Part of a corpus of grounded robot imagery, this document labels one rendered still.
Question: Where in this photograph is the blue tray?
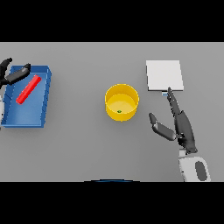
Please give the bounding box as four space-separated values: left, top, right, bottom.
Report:
0 65 53 129

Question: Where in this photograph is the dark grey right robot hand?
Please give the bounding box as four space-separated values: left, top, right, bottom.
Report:
148 87 199 155

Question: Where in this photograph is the pale square measuring scale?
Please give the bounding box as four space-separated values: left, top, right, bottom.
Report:
145 59 185 96

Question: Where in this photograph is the yellow bowl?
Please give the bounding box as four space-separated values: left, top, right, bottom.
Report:
104 83 140 123

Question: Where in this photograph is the red beaker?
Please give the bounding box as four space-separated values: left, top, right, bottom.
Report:
15 74 42 105

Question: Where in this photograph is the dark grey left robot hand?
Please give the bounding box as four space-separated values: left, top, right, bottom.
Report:
0 57 32 90

